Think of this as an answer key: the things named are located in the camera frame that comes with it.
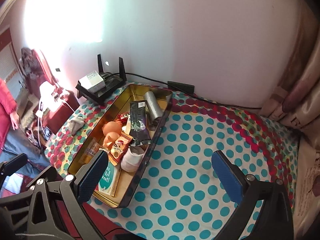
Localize beige printed pillow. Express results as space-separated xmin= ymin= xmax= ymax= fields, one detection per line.
xmin=260 ymin=42 xmax=319 ymax=239

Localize white charger cables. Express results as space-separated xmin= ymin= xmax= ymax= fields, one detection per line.
xmin=32 ymin=81 xmax=75 ymax=151

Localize blue clothing pile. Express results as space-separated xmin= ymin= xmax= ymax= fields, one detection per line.
xmin=1 ymin=127 xmax=50 ymax=178

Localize orange snack packet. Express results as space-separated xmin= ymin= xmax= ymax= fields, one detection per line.
xmin=108 ymin=132 xmax=133 ymax=166

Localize black power adapter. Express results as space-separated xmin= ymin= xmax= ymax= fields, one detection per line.
xmin=167 ymin=81 xmax=195 ymax=94

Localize orange pig toy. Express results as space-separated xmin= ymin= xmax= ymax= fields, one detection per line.
xmin=103 ymin=120 xmax=122 ymax=151

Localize polka dot bed cover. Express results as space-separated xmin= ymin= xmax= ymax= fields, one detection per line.
xmin=44 ymin=81 xmax=301 ymax=240

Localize black purple snack pouch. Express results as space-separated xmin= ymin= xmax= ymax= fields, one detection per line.
xmin=129 ymin=100 xmax=151 ymax=146

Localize red foil candy wrapper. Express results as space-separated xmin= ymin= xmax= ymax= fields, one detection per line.
xmin=118 ymin=112 xmax=130 ymax=123

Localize gold metal tin tray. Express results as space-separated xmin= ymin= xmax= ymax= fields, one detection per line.
xmin=68 ymin=85 xmax=173 ymax=208

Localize white box on router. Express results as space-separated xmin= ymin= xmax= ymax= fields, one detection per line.
xmin=79 ymin=71 xmax=105 ymax=93

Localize grey sock on left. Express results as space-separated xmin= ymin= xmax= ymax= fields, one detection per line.
xmin=68 ymin=117 xmax=85 ymax=135

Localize red wooden nightstand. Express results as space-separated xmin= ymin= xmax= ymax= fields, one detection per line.
xmin=42 ymin=90 xmax=80 ymax=134

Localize silver foil pouch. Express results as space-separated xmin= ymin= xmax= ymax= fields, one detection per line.
xmin=144 ymin=91 xmax=163 ymax=122

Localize red teal white box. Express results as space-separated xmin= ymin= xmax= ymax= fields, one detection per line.
xmin=96 ymin=163 xmax=121 ymax=197

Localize black wifi router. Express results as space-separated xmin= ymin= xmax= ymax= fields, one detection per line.
xmin=75 ymin=54 xmax=127 ymax=105

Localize person in red coat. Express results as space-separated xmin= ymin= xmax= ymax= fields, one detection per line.
xmin=1 ymin=79 xmax=20 ymax=153

